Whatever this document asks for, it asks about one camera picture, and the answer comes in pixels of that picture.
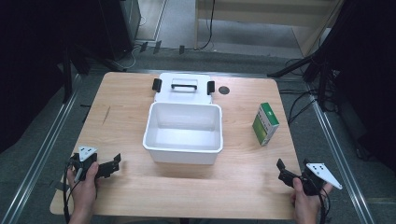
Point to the green and white carton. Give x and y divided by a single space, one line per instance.
264 126

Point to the dark curtain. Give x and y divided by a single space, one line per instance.
367 77
28 62

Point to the black tape strip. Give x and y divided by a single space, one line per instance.
143 47
181 49
157 47

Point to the person's right hand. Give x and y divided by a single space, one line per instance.
306 203

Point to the black tripod stand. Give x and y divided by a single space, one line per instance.
314 67

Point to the person's left hand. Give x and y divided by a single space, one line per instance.
83 193

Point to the white plastic storage box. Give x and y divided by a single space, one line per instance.
183 137

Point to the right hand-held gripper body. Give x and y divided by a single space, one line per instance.
317 177

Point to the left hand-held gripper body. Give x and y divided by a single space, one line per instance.
84 161

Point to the metal floor rail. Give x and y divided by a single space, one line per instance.
339 155
40 155

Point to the black metal stand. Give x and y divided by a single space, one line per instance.
67 77

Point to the black cabinet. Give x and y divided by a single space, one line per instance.
120 28

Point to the light wooden platform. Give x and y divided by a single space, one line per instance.
264 14

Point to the dark round table grommet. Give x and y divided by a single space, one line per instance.
223 90

